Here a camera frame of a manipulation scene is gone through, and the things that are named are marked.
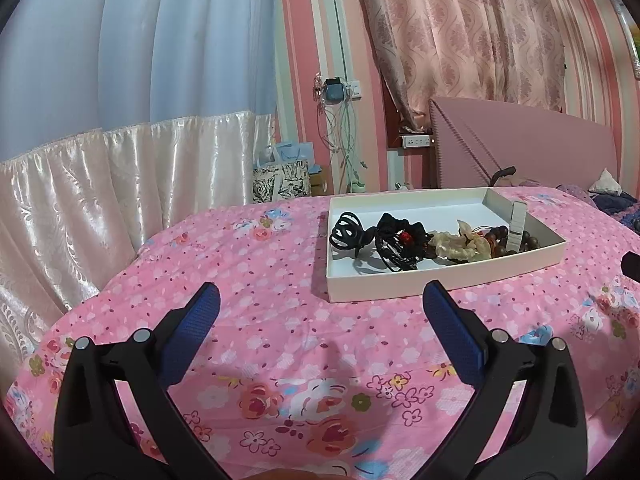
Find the white folded cloth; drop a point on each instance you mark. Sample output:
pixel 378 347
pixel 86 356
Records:
pixel 605 184

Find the white shallow cardboard box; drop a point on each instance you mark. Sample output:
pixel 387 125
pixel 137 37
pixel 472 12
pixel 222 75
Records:
pixel 450 280

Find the white wall socket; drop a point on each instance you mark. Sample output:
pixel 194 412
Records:
pixel 354 88

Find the black white floral tote bag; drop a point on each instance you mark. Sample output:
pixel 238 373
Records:
pixel 280 185

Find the brown cardboard box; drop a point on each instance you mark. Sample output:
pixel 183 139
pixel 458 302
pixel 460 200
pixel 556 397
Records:
pixel 320 184

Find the white power strip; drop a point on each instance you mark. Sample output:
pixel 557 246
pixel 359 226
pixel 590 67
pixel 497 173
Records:
pixel 415 141

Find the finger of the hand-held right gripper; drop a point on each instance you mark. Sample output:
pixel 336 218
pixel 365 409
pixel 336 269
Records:
pixel 632 266

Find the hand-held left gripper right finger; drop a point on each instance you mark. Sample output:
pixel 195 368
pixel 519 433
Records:
pixel 450 330

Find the light blue curtain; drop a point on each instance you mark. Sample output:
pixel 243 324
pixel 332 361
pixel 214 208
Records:
pixel 150 50

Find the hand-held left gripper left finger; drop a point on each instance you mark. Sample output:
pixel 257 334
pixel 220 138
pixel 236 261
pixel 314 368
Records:
pixel 200 310

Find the black hair claw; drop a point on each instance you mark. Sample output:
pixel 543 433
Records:
pixel 362 237

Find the pink patterned curtain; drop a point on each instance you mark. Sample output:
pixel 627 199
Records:
pixel 450 35

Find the light blue gift bag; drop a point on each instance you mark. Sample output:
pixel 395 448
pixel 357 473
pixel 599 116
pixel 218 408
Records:
pixel 295 152

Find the cream satin curtain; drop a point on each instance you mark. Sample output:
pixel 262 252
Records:
pixel 100 200

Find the purple dotted blanket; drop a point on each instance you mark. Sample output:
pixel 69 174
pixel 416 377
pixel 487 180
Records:
pixel 610 205

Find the blue plugged-in charger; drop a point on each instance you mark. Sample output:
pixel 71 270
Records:
pixel 334 92

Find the white hair clip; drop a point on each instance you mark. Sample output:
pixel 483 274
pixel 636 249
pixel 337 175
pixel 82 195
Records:
pixel 518 225

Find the pink floral bedsheet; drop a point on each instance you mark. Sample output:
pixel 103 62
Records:
pixel 250 285

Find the pink ribbed headboard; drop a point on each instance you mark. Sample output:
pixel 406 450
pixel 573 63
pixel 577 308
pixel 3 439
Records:
pixel 525 145

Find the black scrunchie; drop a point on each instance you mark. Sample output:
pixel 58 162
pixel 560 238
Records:
pixel 390 222

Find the cream scrunchie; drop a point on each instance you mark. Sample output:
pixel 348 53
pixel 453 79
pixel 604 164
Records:
pixel 450 245

